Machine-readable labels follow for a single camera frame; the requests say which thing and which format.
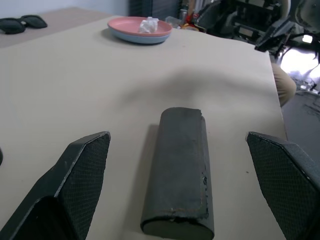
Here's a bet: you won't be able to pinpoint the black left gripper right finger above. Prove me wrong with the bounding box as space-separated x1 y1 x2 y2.
245 131 320 240

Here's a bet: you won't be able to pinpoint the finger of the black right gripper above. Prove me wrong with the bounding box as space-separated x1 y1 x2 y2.
254 20 296 52

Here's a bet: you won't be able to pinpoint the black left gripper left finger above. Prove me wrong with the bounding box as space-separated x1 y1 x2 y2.
0 131 112 240

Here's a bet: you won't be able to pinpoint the grey felt glasses case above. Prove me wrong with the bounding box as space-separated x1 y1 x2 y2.
139 106 215 240

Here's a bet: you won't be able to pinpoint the white paper ball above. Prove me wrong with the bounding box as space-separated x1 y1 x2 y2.
137 16 160 34

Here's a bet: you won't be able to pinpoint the pink plate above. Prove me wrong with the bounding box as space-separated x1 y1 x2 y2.
107 16 174 38

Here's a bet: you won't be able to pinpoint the person's beige trouser leg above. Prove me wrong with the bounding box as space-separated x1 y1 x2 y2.
271 63 298 108

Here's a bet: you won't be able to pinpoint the red and yellow clutter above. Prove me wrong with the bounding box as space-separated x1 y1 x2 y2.
180 12 201 31

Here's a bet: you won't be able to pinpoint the clear plastic box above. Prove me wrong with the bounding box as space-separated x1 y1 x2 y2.
164 15 182 29

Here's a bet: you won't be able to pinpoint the dark ribbed panel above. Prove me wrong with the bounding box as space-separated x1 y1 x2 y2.
128 0 182 20

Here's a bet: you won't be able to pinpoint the light blue plate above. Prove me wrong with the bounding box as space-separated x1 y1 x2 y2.
109 28 171 46

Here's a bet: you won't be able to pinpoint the black sunglasses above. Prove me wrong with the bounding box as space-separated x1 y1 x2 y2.
0 14 49 35

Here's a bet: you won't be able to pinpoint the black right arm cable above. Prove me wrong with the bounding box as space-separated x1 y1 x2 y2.
311 32 320 66

